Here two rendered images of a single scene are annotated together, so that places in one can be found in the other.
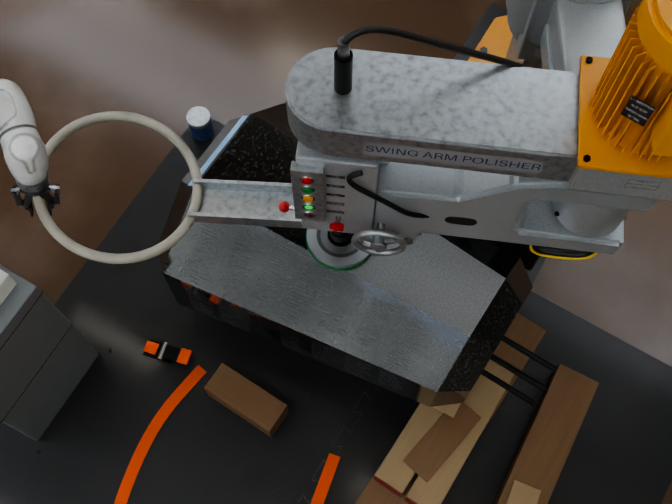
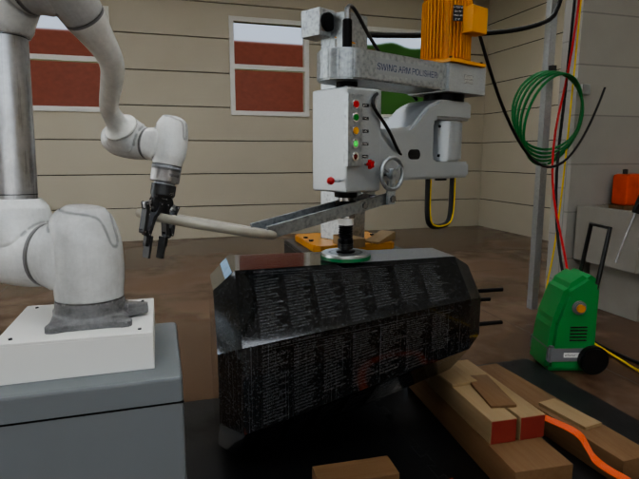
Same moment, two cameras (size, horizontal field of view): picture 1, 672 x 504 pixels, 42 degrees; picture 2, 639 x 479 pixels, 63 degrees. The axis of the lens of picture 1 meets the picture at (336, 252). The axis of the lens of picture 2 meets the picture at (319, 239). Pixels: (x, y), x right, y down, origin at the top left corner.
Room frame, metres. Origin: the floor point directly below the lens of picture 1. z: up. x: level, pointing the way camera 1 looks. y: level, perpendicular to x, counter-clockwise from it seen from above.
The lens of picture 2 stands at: (-0.37, 1.71, 1.27)
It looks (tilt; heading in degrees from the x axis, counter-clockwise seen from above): 9 degrees down; 313
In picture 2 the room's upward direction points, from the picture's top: straight up
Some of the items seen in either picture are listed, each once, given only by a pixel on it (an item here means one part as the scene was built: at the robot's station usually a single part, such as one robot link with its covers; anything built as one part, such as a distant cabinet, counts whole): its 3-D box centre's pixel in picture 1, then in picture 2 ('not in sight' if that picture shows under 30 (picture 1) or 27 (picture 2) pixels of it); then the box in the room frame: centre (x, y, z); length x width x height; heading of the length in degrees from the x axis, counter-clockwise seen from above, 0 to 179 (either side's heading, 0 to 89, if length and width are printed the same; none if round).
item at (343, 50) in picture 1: (343, 65); (347, 29); (1.07, -0.01, 1.78); 0.04 x 0.04 x 0.17
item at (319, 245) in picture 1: (340, 235); (345, 253); (1.07, -0.02, 0.85); 0.21 x 0.21 x 0.01
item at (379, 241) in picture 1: (380, 231); (385, 173); (0.94, -0.12, 1.20); 0.15 x 0.10 x 0.15; 83
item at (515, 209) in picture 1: (490, 190); (409, 148); (1.01, -0.40, 1.30); 0.74 x 0.23 x 0.49; 83
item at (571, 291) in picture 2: not in sight; (570, 296); (0.59, -1.56, 0.43); 0.35 x 0.35 x 0.87; 44
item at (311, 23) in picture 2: not in sight; (318, 24); (1.72, -0.55, 2.00); 0.20 x 0.18 x 0.15; 149
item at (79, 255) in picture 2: not in sight; (83, 251); (0.86, 1.20, 1.05); 0.18 x 0.16 x 0.22; 28
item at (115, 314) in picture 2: not in sight; (99, 307); (0.84, 1.18, 0.91); 0.22 x 0.18 x 0.06; 64
